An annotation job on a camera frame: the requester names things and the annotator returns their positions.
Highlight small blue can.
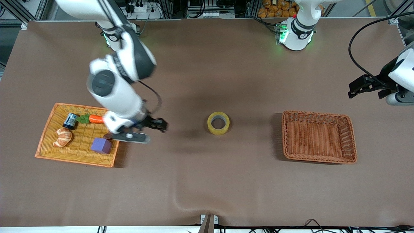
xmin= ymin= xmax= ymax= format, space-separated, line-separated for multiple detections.
xmin=63 ymin=113 xmax=78 ymax=130

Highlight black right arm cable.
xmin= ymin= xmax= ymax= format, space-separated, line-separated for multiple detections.
xmin=137 ymin=80 xmax=162 ymax=114

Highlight yellow tape roll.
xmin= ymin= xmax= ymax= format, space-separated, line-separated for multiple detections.
xmin=207 ymin=112 xmax=230 ymax=135

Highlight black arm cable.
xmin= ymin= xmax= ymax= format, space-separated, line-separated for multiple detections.
xmin=348 ymin=12 xmax=414 ymax=85
xmin=137 ymin=80 xmax=162 ymax=114

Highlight black floor cable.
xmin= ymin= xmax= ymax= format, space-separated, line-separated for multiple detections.
xmin=304 ymin=219 xmax=327 ymax=231

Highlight metal table clamp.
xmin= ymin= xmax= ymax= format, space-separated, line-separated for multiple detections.
xmin=200 ymin=214 xmax=219 ymax=233

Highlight purple foam cube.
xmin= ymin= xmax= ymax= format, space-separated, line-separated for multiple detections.
xmin=90 ymin=137 xmax=112 ymax=154

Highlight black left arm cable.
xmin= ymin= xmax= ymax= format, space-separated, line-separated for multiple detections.
xmin=348 ymin=12 xmax=414 ymax=85

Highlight pile of orange bread toys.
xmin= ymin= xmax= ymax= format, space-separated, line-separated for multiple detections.
xmin=258 ymin=0 xmax=298 ymax=18

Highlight orange toy carrot green leaves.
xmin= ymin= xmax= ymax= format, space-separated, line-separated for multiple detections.
xmin=76 ymin=114 xmax=105 ymax=124

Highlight yellow wicker basket orange rim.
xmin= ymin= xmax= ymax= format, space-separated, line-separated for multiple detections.
xmin=35 ymin=103 xmax=119 ymax=168

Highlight white power strip with plugs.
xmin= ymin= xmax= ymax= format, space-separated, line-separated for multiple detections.
xmin=128 ymin=0 xmax=163 ymax=20

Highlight brown wicker basket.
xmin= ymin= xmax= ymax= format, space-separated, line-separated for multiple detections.
xmin=281 ymin=110 xmax=358 ymax=164

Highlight toy croissant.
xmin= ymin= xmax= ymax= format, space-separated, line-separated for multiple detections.
xmin=53 ymin=128 xmax=73 ymax=148

